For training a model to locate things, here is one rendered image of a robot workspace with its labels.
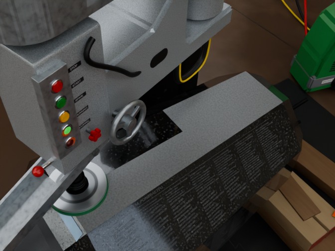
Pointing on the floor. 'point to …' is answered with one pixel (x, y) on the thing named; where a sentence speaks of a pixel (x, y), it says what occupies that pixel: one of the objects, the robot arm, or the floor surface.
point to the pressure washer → (317, 54)
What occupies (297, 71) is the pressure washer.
